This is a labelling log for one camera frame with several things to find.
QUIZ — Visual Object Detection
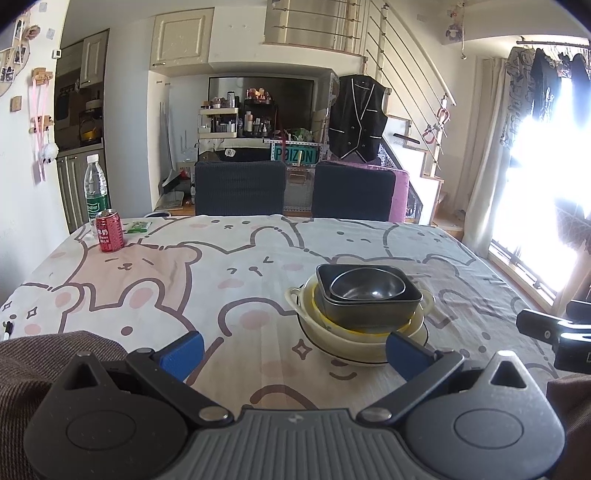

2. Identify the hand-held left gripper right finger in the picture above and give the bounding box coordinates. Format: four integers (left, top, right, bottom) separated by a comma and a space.
355, 330, 539, 428

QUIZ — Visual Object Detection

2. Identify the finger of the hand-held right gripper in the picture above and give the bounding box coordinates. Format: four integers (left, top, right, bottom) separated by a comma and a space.
516, 308, 568, 344

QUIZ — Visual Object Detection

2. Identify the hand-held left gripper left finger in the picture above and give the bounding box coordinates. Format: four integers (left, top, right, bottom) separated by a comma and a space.
51, 330, 234, 428

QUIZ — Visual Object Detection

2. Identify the large rectangular steel container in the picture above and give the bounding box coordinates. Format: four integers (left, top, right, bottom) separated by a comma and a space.
321, 277, 423, 330

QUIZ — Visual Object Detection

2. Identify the round steel bowl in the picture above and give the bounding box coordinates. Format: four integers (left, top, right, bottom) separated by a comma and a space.
330, 268, 402, 300

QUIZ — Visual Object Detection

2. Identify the cream bowl with handles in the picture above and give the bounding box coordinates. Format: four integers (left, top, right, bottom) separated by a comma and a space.
285, 276, 435, 352

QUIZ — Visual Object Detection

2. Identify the white floral bowl yellow rim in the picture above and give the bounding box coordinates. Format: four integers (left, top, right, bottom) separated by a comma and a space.
311, 281, 414, 335

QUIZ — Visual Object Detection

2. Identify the small rectangular steel container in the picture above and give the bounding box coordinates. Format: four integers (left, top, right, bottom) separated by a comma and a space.
316, 264, 409, 301

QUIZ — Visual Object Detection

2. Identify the cream window curtain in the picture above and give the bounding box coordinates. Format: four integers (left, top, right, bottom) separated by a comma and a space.
463, 58, 509, 259
551, 198, 591, 315

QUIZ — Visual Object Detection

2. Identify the red drink can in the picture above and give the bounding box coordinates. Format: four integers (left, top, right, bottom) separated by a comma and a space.
95, 209, 123, 254

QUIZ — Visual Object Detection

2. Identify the person's brown clothing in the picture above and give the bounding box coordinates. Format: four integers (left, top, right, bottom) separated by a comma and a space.
0, 330, 591, 480

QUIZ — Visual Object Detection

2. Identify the pink covered chair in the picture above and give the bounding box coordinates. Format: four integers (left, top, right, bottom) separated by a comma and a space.
339, 159, 411, 223

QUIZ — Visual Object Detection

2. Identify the white wooden staircase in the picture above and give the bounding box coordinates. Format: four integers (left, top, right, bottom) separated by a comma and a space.
383, 115, 462, 241

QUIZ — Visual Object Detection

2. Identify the dark blue chair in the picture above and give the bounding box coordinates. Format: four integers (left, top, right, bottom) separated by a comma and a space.
194, 160, 287, 217
312, 161, 397, 221

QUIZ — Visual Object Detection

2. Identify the clear water bottle green label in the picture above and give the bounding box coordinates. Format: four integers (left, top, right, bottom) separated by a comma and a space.
84, 154, 110, 224

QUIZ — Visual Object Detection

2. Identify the white perforated metal rack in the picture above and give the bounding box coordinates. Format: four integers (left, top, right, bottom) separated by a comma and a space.
283, 164, 315, 215

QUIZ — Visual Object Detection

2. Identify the grey kitchen base cabinet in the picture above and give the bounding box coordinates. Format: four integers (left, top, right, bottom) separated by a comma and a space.
56, 150, 105, 234

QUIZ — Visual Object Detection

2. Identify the patterned hanging shirt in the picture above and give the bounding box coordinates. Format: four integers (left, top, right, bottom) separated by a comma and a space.
503, 46, 536, 151

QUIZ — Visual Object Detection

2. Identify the teal lettered sign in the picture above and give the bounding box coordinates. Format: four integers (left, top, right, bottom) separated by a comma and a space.
270, 142, 320, 165

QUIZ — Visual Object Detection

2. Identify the cosmetics storage rack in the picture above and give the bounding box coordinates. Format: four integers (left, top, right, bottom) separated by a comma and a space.
198, 106, 241, 139

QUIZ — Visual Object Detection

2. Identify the black vest white trim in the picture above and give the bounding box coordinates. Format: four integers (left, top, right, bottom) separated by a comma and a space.
328, 74, 389, 162

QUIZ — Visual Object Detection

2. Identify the black hanging shirt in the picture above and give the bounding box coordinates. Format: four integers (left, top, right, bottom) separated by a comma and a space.
529, 48, 561, 123

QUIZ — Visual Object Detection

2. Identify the metal stair railing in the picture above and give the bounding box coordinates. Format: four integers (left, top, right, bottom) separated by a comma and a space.
369, 0, 458, 158

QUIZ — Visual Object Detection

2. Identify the cream wall cupboard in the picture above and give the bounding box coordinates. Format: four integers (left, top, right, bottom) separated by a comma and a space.
150, 8, 215, 70

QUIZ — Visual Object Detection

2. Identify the wall photo display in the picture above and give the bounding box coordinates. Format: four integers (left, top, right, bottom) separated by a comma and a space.
0, 18, 29, 95

